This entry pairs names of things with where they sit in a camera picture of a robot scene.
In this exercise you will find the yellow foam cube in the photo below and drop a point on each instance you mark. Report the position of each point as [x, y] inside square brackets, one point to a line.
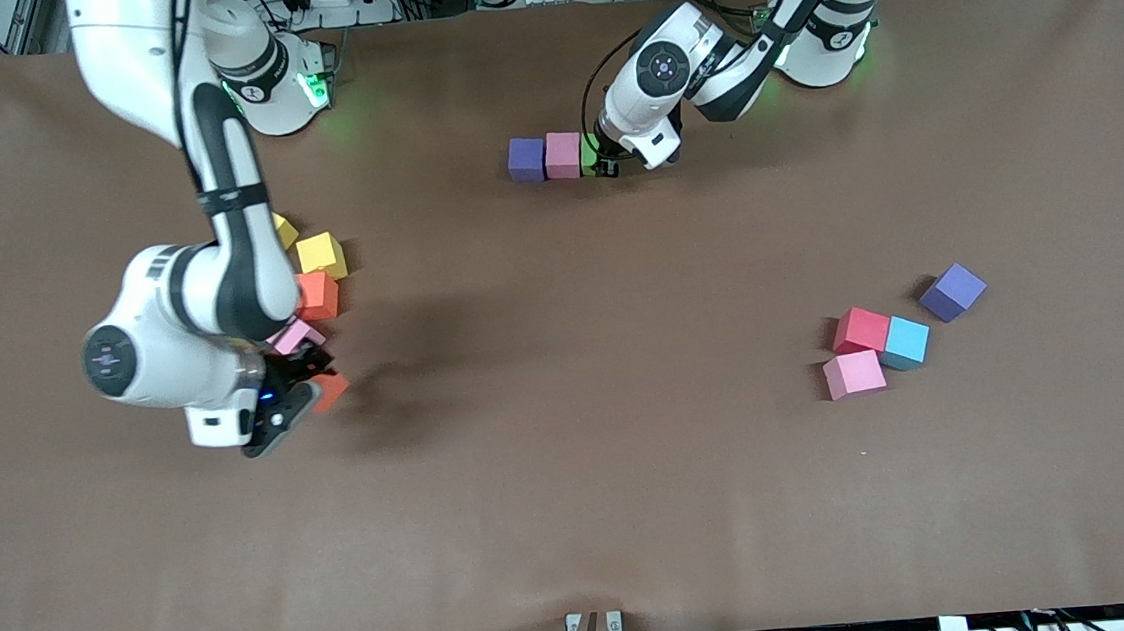
[322, 255]
[285, 231]

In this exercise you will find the orange foam cube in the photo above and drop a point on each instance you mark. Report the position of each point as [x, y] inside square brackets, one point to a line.
[334, 393]
[320, 294]

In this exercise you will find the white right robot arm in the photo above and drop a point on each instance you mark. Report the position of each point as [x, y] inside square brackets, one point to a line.
[232, 201]

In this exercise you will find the red foam cube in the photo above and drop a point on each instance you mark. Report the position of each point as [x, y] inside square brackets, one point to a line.
[860, 329]

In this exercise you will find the lilac pink foam cube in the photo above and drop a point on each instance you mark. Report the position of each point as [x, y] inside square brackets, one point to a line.
[295, 334]
[562, 155]

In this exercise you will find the purple foam cube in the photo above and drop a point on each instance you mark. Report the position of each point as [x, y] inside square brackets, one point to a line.
[527, 159]
[953, 291]

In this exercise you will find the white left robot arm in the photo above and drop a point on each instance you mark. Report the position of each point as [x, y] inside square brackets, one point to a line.
[733, 71]

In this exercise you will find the light blue foam cube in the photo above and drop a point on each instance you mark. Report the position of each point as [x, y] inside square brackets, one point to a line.
[905, 341]

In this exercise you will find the green foam cube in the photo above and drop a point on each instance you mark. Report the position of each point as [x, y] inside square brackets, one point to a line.
[587, 155]

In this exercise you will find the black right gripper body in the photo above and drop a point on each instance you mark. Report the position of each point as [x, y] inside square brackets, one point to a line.
[291, 364]

